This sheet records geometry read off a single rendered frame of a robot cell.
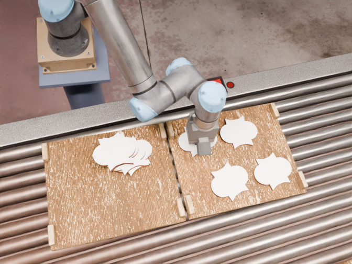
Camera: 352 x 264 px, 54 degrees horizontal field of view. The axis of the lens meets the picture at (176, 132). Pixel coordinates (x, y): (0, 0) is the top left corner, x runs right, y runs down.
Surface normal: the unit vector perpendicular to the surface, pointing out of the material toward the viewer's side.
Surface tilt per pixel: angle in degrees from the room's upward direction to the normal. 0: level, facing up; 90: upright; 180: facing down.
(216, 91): 0
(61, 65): 90
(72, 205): 0
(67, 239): 0
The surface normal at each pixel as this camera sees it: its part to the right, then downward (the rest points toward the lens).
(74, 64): 0.17, 0.90
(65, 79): 0.08, -0.43
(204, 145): 0.14, 0.03
